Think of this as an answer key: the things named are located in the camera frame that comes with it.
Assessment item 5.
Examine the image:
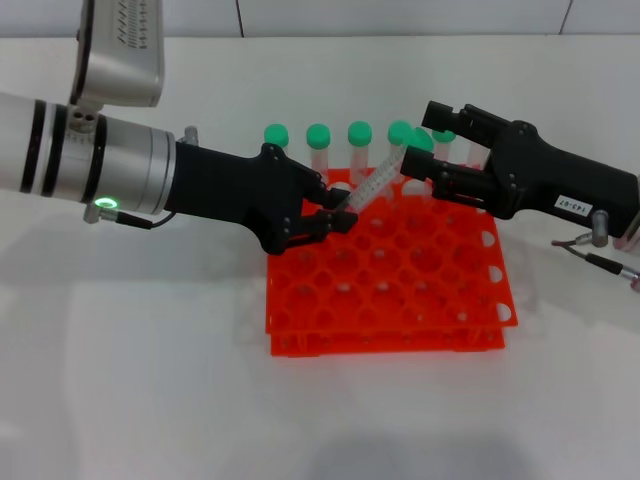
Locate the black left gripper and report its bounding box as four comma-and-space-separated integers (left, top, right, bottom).
163, 142, 359, 256

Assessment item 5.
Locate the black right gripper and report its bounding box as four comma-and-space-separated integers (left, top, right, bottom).
399, 99, 640, 237

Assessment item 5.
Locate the orange plastic test tube rack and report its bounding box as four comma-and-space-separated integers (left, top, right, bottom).
263, 167, 520, 359

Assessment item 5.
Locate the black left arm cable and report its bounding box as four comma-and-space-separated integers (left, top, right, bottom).
82, 207, 176, 231

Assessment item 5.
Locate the right arm cable with plug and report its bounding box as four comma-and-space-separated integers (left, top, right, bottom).
549, 209, 640, 292

